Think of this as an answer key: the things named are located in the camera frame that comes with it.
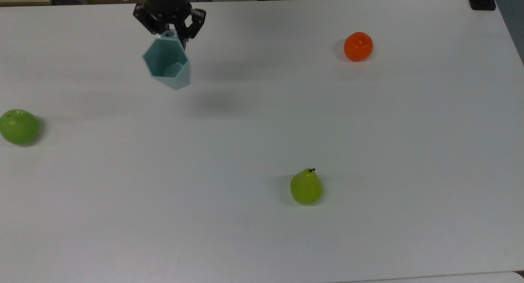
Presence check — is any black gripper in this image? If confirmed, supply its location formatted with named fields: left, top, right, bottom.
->
left=133, top=0, right=206, bottom=51

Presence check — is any light blue hexagonal mug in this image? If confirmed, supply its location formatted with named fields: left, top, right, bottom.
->
left=142, top=29, right=192, bottom=91

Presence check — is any green apple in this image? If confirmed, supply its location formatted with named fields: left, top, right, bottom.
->
left=0, top=109, right=41, bottom=145

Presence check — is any orange fruit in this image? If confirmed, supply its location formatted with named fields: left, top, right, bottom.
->
left=343, top=32, right=374, bottom=63

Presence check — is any green pear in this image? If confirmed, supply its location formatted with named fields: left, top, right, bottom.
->
left=290, top=168, right=324, bottom=206

